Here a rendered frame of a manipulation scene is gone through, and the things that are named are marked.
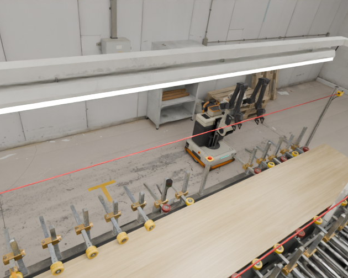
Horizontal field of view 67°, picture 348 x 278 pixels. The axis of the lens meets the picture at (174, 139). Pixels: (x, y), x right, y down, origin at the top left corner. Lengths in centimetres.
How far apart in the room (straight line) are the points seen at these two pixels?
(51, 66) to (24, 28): 308
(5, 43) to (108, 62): 311
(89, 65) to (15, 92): 29
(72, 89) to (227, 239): 184
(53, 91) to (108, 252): 148
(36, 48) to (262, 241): 366
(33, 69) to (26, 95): 10
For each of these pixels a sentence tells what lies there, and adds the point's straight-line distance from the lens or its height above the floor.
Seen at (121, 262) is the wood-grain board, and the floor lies 90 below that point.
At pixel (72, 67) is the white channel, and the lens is 113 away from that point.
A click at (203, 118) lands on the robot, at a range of 415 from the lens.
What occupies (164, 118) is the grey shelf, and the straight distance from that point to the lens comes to 529.
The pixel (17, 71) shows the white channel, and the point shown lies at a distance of 110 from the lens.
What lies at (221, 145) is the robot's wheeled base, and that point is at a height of 28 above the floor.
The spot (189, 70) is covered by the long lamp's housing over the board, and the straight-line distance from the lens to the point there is 140.
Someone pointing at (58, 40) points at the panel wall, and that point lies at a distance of 429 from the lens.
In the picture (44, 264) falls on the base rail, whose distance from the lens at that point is 256.
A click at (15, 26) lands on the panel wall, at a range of 416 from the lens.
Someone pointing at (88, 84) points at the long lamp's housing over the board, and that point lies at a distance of 116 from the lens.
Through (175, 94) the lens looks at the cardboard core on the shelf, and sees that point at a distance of 524.
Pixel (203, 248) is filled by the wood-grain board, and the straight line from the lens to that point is 237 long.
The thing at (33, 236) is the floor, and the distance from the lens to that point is 362.
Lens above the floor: 286
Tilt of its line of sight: 35 degrees down
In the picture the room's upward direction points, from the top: 9 degrees clockwise
